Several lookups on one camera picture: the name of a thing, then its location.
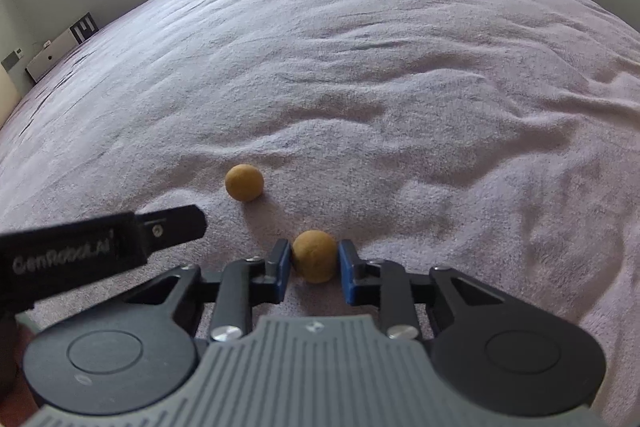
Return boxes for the small tan round fruit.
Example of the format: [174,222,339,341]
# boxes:
[292,230,337,284]
[224,164,264,202]

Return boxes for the wall socket plate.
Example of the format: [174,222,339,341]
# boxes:
[1,48,24,72]

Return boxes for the left human hand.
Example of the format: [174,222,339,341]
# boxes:
[1,319,38,427]

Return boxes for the lilac bed blanket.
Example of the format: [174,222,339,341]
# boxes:
[1,0,639,426]

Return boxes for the white bedside cabinet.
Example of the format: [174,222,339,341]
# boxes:
[25,12,99,83]

